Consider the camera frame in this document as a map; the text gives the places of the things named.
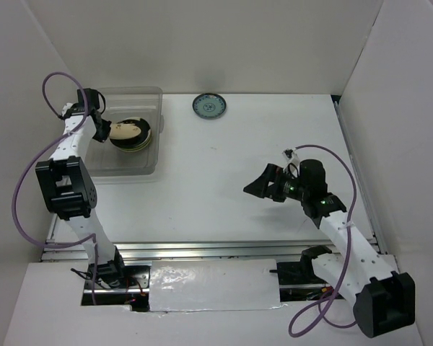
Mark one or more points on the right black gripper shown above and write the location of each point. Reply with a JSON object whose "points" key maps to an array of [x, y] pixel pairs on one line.
{"points": [[260, 186]]}

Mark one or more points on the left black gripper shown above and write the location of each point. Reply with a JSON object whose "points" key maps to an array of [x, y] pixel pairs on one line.
{"points": [[105, 133]]}

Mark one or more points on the cream plate with floral marks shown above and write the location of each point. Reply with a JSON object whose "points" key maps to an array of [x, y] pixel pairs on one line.
{"points": [[124, 131]]}

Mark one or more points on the black glossy plate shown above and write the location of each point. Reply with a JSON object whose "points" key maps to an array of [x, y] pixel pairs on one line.
{"points": [[142, 123]]}

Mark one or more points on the blue floral plate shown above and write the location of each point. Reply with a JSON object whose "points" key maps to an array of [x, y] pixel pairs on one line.
{"points": [[209, 106]]}

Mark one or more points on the cream plate black patch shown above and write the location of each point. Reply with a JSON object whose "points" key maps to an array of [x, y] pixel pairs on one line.
{"points": [[138, 143]]}

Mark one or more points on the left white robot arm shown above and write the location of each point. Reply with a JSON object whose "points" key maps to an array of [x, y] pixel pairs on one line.
{"points": [[70, 193]]}

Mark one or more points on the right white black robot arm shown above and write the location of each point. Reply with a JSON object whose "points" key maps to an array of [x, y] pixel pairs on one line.
{"points": [[382, 300]]}

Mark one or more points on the clear plastic bin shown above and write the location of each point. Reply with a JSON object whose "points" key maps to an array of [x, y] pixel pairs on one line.
{"points": [[105, 159]]}

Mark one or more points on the white cover sheet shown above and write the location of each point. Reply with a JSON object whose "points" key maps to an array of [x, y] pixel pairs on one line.
{"points": [[213, 285]]}

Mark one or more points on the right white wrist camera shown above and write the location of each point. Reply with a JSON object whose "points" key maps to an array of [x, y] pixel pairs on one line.
{"points": [[292, 160]]}

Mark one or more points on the aluminium rail frame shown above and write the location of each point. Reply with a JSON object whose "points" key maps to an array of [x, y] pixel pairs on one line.
{"points": [[181, 198]]}

